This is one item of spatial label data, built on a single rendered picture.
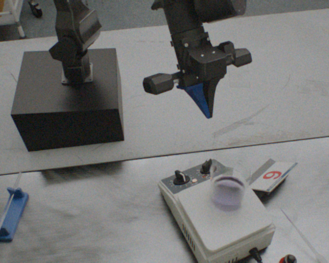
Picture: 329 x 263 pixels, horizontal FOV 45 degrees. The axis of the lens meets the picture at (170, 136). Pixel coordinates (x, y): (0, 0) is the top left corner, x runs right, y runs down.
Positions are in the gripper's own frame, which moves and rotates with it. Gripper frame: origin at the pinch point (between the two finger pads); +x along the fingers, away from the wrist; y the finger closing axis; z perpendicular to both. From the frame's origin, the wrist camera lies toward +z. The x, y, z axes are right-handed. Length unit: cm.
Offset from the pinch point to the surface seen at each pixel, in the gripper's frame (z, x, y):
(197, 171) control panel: -3.4, 13.5, -3.7
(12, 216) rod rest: -12.3, 11.6, -38.1
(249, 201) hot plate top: 9.0, 16.7, -0.5
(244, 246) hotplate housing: 11.7, 22.2, -4.3
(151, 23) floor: -211, -16, 59
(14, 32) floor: -240, -36, -28
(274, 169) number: -1.2, 18.3, 11.0
